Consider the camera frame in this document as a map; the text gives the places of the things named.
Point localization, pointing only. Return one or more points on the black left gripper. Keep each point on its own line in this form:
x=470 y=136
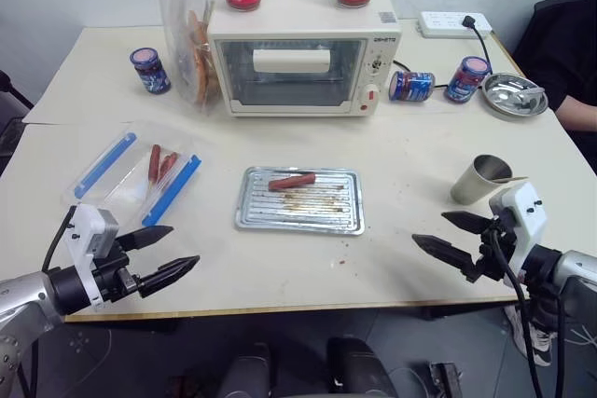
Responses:
x=109 y=277

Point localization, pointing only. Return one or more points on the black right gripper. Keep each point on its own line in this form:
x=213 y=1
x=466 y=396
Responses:
x=496 y=253

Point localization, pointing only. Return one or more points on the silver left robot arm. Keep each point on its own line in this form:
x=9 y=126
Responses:
x=28 y=297

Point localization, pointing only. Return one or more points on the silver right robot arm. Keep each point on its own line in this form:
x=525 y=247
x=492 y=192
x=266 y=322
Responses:
x=576 y=272

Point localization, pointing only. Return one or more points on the clear bag with sausages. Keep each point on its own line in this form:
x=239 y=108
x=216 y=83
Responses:
x=112 y=174

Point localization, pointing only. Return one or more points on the steel cup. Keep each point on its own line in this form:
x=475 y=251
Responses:
x=476 y=181

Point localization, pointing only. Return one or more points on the red sausage on stick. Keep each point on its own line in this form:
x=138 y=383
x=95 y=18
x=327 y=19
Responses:
x=154 y=162
x=164 y=168
x=173 y=159

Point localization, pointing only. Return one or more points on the white and black sneaker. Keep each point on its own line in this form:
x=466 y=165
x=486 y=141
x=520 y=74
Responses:
x=536 y=337

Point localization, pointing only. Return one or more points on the round metal bowl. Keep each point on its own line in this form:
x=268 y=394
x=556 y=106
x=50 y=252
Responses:
x=501 y=102

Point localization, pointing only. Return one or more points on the dark metal block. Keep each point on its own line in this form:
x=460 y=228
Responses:
x=445 y=379

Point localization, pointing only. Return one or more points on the silver baking tray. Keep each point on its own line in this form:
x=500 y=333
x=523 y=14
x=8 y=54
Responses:
x=298 y=216

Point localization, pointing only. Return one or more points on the dark rounded shape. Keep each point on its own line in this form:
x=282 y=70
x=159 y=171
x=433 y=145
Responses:
x=356 y=367
x=247 y=370

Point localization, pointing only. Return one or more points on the blue label sauce jar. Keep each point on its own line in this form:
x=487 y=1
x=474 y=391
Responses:
x=466 y=81
x=151 y=74
x=415 y=86

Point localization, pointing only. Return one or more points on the metal spoon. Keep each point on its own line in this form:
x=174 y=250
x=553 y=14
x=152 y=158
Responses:
x=529 y=96

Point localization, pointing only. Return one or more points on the toast bread slices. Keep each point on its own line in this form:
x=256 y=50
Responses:
x=201 y=76

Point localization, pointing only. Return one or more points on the black chair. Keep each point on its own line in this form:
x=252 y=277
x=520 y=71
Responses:
x=11 y=123

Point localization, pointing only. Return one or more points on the person in black clothes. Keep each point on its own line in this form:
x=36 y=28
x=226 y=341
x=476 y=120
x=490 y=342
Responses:
x=564 y=53

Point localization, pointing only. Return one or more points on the white power strip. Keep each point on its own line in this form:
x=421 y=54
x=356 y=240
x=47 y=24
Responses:
x=443 y=23

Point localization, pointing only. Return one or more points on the clear plastic bread bag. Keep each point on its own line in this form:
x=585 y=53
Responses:
x=179 y=34

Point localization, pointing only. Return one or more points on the cream toaster oven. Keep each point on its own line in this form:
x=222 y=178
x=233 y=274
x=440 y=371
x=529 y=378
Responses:
x=303 y=20

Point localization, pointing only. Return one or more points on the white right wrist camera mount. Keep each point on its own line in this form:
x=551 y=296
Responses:
x=524 y=216

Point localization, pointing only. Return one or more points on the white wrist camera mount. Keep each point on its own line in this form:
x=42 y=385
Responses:
x=524 y=216
x=86 y=225

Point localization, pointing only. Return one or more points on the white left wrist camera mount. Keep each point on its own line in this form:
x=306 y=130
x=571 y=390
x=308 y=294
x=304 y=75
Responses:
x=86 y=225

